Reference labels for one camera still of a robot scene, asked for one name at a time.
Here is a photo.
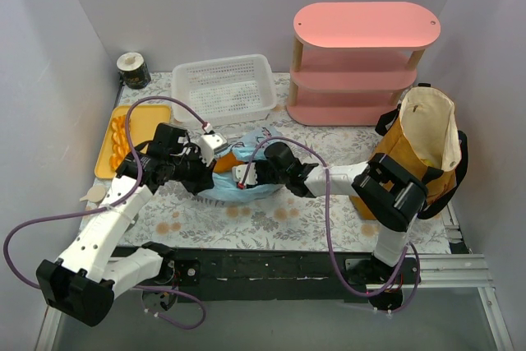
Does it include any orange twisted snack food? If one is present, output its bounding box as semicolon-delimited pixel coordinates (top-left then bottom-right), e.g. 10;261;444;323
109;115;129;171

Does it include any blue plastic grocery bag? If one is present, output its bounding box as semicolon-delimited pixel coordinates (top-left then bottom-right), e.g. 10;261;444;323
197;126;283;204

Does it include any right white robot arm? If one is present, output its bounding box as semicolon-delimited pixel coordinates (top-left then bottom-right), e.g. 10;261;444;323
233;138;427;284

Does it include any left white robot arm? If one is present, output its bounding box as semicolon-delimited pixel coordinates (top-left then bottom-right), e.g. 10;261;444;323
36;123;228;326

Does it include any yellow plastic tray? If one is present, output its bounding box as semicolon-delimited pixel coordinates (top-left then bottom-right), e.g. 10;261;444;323
95;104;171;179

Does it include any small beige wooden spoon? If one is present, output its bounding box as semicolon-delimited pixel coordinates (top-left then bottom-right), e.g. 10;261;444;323
80;184;107;204

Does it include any white plastic basket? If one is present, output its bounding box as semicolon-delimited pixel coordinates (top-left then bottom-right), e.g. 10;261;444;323
171;54;277;126

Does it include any dark tape roll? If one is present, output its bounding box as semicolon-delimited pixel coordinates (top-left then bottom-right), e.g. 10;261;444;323
116;52;151;90

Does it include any pink three-tier shelf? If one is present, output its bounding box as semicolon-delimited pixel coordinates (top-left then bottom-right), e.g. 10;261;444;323
287;2;441;127

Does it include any yellow canvas tote bag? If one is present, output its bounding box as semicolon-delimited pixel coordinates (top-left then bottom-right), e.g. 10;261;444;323
373;83;468;219

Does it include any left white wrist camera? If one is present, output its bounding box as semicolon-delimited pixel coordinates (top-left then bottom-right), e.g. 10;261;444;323
197;132;228;166

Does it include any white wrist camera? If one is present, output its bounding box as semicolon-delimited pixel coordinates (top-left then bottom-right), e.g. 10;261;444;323
232;163;258;189
197;132;228;166

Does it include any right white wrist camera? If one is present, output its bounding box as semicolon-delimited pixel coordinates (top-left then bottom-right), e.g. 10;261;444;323
232;163;258;189

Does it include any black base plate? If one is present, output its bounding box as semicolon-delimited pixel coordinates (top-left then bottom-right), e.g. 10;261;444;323
145;248;416;303

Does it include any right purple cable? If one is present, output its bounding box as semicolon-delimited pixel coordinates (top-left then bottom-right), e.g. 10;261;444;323
238;136;420;316

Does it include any aluminium rail frame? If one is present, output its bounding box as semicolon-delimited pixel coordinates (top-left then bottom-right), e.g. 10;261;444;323
36;254;513;350

